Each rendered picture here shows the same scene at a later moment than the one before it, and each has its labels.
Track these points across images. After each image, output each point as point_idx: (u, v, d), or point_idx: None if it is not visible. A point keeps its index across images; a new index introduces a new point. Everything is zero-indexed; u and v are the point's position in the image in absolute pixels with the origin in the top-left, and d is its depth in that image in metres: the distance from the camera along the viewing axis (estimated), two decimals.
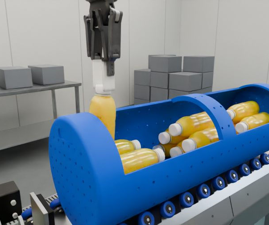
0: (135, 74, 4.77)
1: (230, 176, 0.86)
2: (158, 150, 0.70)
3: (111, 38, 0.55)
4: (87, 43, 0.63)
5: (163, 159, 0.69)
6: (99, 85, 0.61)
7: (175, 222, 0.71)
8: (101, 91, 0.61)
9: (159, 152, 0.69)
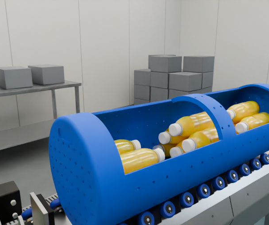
0: (135, 74, 4.77)
1: (230, 176, 0.86)
2: (158, 150, 0.70)
3: None
4: None
5: (163, 159, 0.69)
6: None
7: (175, 222, 0.71)
8: None
9: (159, 152, 0.69)
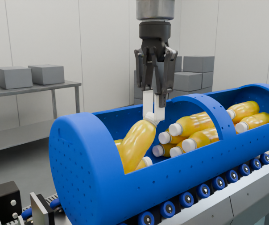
0: (135, 74, 4.77)
1: (230, 176, 0.86)
2: (148, 115, 0.65)
3: (166, 75, 0.59)
4: (137, 75, 0.67)
5: None
6: None
7: (175, 222, 0.71)
8: None
9: (150, 117, 0.65)
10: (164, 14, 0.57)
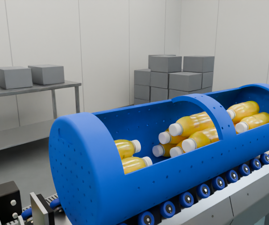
0: (135, 74, 4.77)
1: (230, 176, 0.86)
2: None
3: None
4: None
5: None
6: None
7: (175, 222, 0.71)
8: None
9: None
10: None
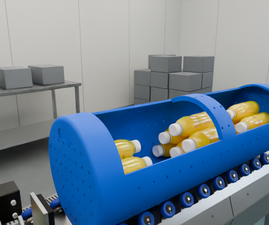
0: (135, 74, 4.77)
1: (230, 176, 0.86)
2: None
3: None
4: None
5: None
6: None
7: (175, 222, 0.71)
8: None
9: None
10: None
